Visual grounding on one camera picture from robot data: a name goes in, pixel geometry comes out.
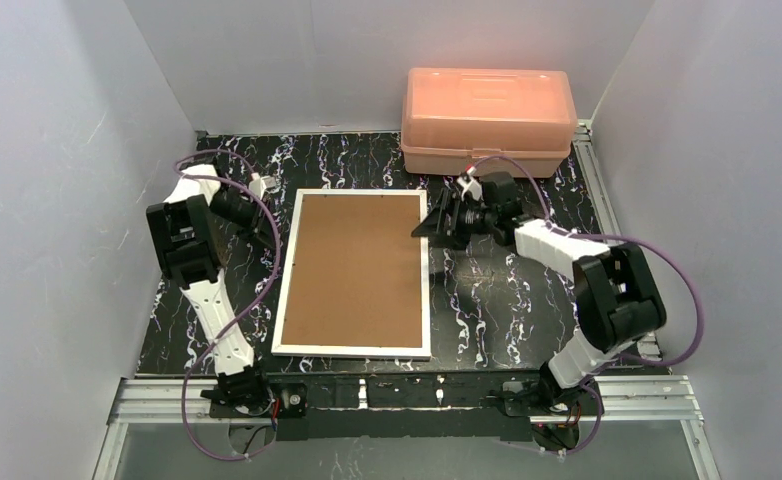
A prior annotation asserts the brown backing board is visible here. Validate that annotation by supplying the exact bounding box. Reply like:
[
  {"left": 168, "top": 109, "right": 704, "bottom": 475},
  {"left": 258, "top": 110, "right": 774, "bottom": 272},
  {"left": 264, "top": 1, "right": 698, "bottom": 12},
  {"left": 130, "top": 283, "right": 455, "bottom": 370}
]
[{"left": 280, "top": 195, "right": 425, "bottom": 350}]

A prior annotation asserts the white picture frame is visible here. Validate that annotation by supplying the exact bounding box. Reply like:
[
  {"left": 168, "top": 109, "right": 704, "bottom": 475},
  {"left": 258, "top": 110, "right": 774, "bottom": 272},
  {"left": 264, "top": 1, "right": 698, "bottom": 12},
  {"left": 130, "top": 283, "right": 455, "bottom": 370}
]
[{"left": 270, "top": 188, "right": 433, "bottom": 361}]

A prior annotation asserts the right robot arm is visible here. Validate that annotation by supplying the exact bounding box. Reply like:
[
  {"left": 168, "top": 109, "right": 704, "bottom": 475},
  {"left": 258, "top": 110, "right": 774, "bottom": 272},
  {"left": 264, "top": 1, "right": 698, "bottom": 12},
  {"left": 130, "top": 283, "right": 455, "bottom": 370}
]
[{"left": 412, "top": 169, "right": 667, "bottom": 398}]

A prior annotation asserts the aluminium rail base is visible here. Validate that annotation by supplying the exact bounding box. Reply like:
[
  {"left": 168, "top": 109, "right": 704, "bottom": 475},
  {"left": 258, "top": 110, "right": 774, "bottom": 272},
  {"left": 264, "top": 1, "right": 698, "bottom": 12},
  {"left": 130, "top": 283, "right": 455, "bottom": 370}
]
[{"left": 109, "top": 371, "right": 704, "bottom": 441}]

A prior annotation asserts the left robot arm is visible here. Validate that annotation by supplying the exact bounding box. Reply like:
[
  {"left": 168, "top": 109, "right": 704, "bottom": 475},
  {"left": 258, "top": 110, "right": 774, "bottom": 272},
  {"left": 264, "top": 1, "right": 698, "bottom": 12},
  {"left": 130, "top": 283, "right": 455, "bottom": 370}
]
[{"left": 146, "top": 164, "right": 277, "bottom": 378}]

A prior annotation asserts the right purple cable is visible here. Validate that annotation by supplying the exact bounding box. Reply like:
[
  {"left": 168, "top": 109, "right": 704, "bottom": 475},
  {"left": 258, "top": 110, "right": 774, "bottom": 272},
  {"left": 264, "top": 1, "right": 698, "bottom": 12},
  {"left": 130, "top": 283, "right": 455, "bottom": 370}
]
[{"left": 463, "top": 155, "right": 706, "bottom": 458}]

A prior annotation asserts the pink plastic storage box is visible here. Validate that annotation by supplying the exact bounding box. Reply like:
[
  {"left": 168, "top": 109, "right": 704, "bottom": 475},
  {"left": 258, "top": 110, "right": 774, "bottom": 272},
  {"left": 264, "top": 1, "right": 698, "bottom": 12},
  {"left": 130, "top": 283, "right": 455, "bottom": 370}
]
[{"left": 400, "top": 67, "right": 578, "bottom": 178}]

